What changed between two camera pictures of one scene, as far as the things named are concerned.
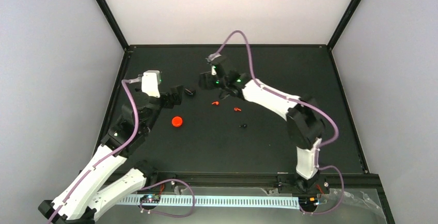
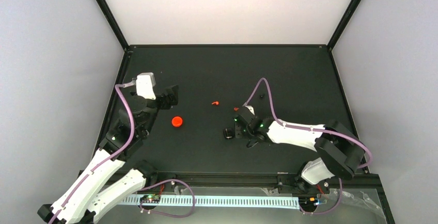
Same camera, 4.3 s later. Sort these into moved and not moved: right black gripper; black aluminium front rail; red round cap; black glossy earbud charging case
Moved: right black gripper; black glossy earbud charging case
Not moved: red round cap; black aluminium front rail
